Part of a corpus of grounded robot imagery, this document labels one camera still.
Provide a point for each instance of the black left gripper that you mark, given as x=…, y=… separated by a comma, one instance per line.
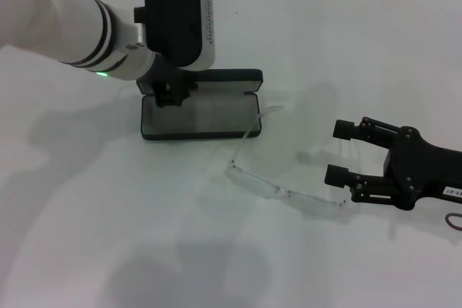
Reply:
x=173, y=77

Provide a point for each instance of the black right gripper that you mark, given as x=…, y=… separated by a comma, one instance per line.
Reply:
x=422, y=171

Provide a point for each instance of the black glasses case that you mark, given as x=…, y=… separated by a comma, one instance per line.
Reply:
x=216, y=117

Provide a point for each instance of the clear white glasses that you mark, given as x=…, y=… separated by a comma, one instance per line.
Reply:
x=260, y=183

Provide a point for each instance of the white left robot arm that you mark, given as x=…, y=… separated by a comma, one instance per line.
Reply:
x=54, y=8

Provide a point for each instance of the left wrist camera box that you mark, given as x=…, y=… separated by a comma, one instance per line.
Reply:
x=177, y=12

